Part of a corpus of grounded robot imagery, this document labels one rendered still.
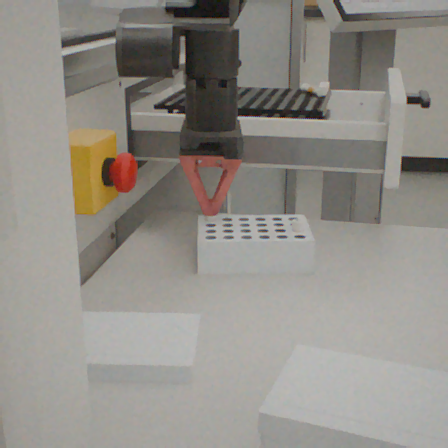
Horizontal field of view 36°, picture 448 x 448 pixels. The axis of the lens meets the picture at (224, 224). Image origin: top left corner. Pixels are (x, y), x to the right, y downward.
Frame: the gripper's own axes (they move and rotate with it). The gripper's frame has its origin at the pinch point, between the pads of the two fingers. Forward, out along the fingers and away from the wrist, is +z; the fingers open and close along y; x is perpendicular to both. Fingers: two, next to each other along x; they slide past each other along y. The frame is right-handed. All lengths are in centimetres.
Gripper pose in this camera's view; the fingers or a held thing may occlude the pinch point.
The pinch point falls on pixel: (210, 207)
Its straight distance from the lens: 77.2
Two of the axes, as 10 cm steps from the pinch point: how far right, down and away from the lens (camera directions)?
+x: 10.0, 0.1, 0.2
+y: 0.1, 3.2, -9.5
